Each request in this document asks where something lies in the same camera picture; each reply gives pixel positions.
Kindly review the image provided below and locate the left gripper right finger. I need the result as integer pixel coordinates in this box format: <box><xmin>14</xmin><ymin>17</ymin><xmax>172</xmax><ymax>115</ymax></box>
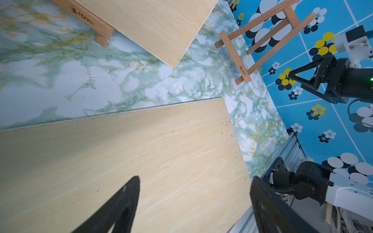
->
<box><xmin>250</xmin><ymin>176</ymin><xmax>317</xmax><ymax>233</ymax></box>

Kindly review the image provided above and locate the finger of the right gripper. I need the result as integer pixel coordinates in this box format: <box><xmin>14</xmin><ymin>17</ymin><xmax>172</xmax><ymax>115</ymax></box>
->
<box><xmin>288</xmin><ymin>57</ymin><xmax>326</xmax><ymax>96</ymax></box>

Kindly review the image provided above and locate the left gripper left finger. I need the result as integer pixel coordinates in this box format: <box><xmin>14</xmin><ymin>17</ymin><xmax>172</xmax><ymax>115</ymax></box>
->
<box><xmin>74</xmin><ymin>176</ymin><xmax>140</xmax><ymax>233</ymax></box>

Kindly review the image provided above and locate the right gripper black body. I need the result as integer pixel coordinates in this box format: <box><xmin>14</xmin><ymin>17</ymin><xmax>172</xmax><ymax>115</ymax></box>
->
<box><xmin>313</xmin><ymin>56</ymin><xmax>351</xmax><ymax>104</ymax></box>

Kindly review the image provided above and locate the wooden easel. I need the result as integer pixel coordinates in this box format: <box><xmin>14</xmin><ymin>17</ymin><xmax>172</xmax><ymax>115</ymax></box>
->
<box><xmin>215</xmin><ymin>1</ymin><xmax>317</xmax><ymax>85</ymax></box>
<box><xmin>52</xmin><ymin>0</ymin><xmax>115</xmax><ymax>47</ymax></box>

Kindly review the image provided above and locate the plywood board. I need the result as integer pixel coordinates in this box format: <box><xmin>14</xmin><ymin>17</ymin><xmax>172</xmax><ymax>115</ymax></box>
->
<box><xmin>1</xmin><ymin>98</ymin><xmax>252</xmax><ymax>233</ymax></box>
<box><xmin>78</xmin><ymin>0</ymin><xmax>218</xmax><ymax>69</ymax></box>

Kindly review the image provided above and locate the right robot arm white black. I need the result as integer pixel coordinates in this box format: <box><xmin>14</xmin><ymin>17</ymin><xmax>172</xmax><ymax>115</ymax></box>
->
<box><xmin>264</xmin><ymin>56</ymin><xmax>373</xmax><ymax>220</ymax></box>

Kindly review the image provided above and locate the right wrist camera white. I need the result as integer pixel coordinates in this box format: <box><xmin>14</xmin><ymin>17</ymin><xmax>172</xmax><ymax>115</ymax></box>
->
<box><xmin>333</xmin><ymin>25</ymin><xmax>373</xmax><ymax>69</ymax></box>

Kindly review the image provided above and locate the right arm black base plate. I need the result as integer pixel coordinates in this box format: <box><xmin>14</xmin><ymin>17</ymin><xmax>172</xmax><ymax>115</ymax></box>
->
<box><xmin>261</xmin><ymin>157</ymin><xmax>295</xmax><ymax>197</ymax></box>

